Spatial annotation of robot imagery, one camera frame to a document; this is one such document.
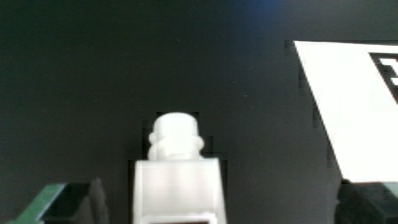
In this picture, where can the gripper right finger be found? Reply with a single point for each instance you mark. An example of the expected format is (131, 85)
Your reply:
(369, 203)

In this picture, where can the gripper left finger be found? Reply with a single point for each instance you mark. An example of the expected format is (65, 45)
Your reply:
(70, 203)

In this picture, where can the white marker plate with tags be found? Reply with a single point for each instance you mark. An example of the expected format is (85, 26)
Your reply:
(358, 107)

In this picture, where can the white table leg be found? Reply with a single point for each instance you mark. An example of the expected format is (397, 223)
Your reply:
(179, 195)

